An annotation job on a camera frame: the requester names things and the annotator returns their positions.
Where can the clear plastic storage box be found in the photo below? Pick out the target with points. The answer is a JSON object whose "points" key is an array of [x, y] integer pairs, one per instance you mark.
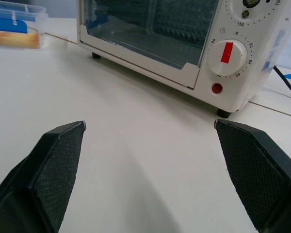
{"points": [[14, 26]]}

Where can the white timer knob red mark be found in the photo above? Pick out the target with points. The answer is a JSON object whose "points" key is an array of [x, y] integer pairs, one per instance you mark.
{"points": [[227, 57]]}

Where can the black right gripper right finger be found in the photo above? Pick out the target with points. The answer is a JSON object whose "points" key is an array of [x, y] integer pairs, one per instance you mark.
{"points": [[254, 170]]}

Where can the metal temperature knob shaft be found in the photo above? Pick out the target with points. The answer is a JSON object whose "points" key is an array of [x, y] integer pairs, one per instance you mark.
{"points": [[249, 3]]}

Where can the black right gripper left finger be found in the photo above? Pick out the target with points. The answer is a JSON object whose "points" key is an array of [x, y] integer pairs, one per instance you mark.
{"points": [[51, 174]]}

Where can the white toaster oven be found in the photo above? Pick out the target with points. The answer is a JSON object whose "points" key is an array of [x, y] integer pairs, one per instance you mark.
{"points": [[232, 97]]}

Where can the glass oven door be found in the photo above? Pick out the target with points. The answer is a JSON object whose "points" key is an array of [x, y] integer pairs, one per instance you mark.
{"points": [[145, 34]]}

